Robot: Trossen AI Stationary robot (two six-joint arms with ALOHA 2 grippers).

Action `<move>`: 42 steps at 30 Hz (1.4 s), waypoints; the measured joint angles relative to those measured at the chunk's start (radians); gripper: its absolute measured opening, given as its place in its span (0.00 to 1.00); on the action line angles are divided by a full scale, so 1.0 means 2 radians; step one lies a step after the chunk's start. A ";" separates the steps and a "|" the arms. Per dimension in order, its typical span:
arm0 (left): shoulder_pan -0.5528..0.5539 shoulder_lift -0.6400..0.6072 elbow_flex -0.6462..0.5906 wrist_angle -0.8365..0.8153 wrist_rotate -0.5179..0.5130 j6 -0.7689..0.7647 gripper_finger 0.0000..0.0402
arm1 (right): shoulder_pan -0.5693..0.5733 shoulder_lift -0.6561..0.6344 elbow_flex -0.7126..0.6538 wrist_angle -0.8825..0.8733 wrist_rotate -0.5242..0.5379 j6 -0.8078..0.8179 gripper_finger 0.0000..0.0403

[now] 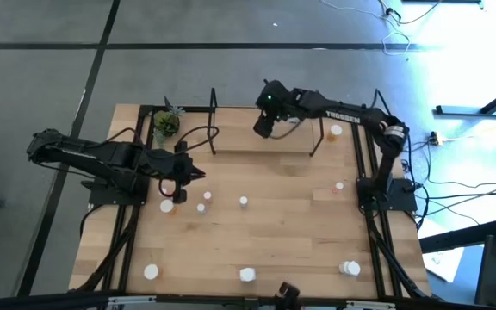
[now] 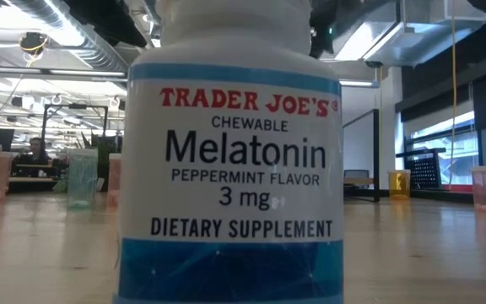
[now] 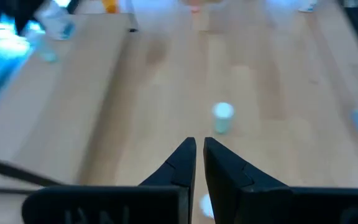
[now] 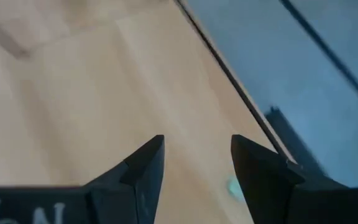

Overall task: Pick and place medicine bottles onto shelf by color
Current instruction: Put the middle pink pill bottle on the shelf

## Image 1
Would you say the black floor cable with plug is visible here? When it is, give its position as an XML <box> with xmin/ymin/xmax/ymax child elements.
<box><xmin>379</xmin><ymin>0</ymin><xmax>441</xmax><ymax>25</ymax></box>

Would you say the white bottle front left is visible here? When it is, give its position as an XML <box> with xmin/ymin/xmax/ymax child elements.
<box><xmin>143</xmin><ymin>263</ymin><xmax>163</xmax><ymax>282</ymax></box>

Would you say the silver metal bracket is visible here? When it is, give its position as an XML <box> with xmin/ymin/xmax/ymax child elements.
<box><xmin>344</xmin><ymin>300</ymin><xmax>398</xmax><ymax>310</ymax></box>
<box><xmin>106</xmin><ymin>295</ymin><xmax>158</xmax><ymax>307</ymax></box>

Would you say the black desk stand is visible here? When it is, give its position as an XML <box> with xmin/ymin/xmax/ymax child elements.
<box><xmin>434</xmin><ymin>78</ymin><xmax>496</xmax><ymax>118</ymax></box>

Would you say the potted green succulent plant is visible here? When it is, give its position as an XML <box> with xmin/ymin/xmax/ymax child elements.
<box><xmin>152</xmin><ymin>96</ymin><xmax>186</xmax><ymax>150</ymax></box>

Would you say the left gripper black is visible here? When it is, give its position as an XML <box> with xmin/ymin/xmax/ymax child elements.
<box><xmin>159</xmin><ymin>140</ymin><xmax>207</xmax><ymax>205</ymax></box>

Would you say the black cable bundle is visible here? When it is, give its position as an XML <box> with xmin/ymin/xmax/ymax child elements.
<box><xmin>366</xmin><ymin>210</ymin><xmax>431</xmax><ymax>299</ymax></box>
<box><xmin>73</xmin><ymin>201</ymin><xmax>142</xmax><ymax>294</ymax></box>

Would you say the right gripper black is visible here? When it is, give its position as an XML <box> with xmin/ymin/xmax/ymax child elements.
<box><xmin>252</xmin><ymin>77</ymin><xmax>296</xmax><ymax>140</ymax></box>

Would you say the wooden shelf black metal frame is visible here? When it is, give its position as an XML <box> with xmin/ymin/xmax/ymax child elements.
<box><xmin>206</xmin><ymin>87</ymin><xmax>326</xmax><ymax>158</ymax></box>

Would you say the black floor bar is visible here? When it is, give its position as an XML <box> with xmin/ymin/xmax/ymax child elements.
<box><xmin>418</xmin><ymin>216</ymin><xmax>496</xmax><ymax>255</ymax></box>

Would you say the black table edge beam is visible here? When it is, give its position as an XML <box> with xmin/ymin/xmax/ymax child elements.
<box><xmin>0</xmin><ymin>290</ymin><xmax>496</xmax><ymax>310</ymax></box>

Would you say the white paper sheet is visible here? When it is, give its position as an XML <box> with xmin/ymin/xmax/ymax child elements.
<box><xmin>422</xmin><ymin>245</ymin><xmax>465</xmax><ymax>284</ymax></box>

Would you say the large orange bottle white cap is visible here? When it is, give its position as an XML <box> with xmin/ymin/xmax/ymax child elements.
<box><xmin>158</xmin><ymin>199</ymin><xmax>178</xmax><ymax>216</ymax></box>
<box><xmin>326</xmin><ymin>124</ymin><xmax>344</xmax><ymax>144</ymax></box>

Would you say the white floor cable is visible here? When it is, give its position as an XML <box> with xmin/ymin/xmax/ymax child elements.
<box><xmin>319</xmin><ymin>0</ymin><xmax>415</xmax><ymax>56</ymax></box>

